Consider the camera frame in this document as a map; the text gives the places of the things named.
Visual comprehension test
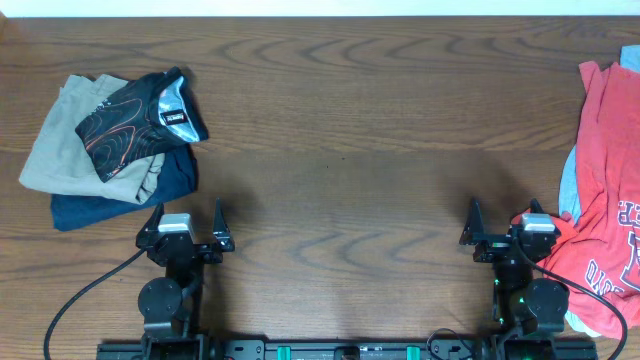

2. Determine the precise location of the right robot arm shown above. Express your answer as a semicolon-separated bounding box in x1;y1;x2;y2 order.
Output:
459;199;569;360

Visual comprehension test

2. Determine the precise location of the beige folded garment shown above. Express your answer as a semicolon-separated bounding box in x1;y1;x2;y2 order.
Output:
19;75;165;205

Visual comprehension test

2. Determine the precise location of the light blue t-shirt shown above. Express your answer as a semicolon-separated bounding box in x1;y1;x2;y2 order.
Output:
558;45;639;338

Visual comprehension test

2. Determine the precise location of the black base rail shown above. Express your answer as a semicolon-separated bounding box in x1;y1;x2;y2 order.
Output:
96;338;598;360

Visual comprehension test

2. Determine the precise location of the black orange patterned shirt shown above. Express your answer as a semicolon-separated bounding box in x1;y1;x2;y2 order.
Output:
75;67;209;182

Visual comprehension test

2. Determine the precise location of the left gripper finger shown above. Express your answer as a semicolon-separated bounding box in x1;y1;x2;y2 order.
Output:
136;203;165;240
212;198;231;240

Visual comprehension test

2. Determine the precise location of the red soccer t-shirt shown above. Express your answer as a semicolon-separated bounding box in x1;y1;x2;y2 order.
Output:
540;61;639;339

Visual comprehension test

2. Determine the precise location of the navy blue folded garment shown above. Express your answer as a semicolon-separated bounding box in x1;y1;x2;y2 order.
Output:
50;145;198;231

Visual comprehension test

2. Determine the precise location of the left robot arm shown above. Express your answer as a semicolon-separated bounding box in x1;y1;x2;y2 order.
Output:
136;201;235;360

